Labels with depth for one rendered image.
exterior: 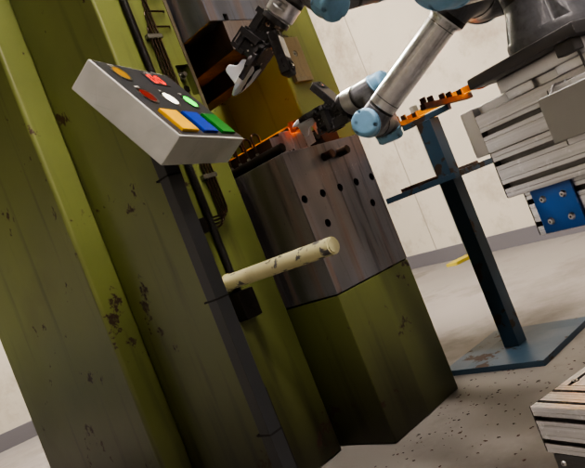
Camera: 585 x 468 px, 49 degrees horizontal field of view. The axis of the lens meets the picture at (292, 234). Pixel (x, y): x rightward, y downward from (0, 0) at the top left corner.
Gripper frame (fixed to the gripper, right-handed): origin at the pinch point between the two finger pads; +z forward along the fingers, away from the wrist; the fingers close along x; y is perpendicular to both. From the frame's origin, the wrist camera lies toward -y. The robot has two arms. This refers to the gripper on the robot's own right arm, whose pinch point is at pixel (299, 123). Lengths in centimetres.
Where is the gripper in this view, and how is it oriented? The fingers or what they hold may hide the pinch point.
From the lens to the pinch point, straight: 203.5
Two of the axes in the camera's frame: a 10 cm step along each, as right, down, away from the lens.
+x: 6.6, -2.6, 7.0
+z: -6.5, 2.6, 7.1
